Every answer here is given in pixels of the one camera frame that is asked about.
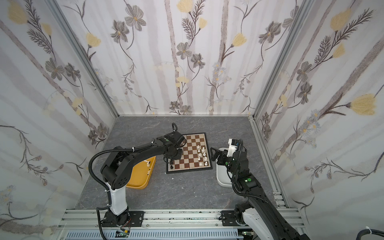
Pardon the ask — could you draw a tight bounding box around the yellow plastic tray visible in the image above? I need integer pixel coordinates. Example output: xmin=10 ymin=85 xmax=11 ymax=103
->
xmin=126 ymin=157 xmax=156 ymax=190

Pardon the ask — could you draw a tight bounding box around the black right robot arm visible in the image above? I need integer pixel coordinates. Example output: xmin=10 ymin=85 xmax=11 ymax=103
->
xmin=211 ymin=147 xmax=309 ymax=240

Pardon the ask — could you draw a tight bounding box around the brown folding chess board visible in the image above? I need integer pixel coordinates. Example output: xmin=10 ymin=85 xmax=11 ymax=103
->
xmin=166 ymin=133 xmax=213 ymax=174

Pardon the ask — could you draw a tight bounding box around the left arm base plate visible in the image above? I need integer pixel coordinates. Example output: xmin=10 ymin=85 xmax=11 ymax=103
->
xmin=101 ymin=210 xmax=145 ymax=227

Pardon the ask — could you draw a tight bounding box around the white plastic tray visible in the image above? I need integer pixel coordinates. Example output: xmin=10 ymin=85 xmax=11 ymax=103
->
xmin=216 ymin=148 xmax=233 ymax=188

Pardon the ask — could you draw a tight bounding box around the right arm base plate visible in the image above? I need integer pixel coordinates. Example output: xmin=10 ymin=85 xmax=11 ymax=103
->
xmin=219 ymin=209 xmax=246 ymax=227

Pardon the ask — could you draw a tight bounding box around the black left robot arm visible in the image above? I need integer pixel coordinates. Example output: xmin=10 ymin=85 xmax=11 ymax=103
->
xmin=100 ymin=131 xmax=186 ymax=227

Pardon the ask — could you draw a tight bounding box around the black left corrugated cable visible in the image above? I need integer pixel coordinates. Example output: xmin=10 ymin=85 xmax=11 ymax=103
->
xmin=88 ymin=143 xmax=151 ymax=240

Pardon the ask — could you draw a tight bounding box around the aluminium mounting rail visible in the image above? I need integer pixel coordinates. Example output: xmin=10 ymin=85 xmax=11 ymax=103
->
xmin=56 ymin=208 xmax=305 ymax=232

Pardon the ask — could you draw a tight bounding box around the white slotted cable duct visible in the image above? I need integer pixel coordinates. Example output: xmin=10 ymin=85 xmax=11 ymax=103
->
xmin=64 ymin=229 xmax=244 ymax=240

